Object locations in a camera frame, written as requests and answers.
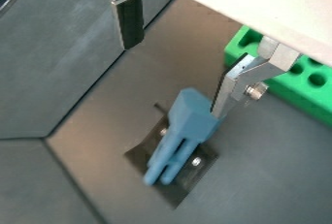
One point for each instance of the blue three prong object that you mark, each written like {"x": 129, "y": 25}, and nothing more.
{"x": 192, "y": 125}

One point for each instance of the green shape sorter board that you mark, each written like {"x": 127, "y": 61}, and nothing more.
{"x": 305, "y": 86}

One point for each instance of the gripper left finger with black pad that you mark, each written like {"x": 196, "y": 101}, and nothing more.
{"x": 131, "y": 21}

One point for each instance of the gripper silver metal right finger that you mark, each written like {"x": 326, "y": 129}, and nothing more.
{"x": 243, "y": 79}

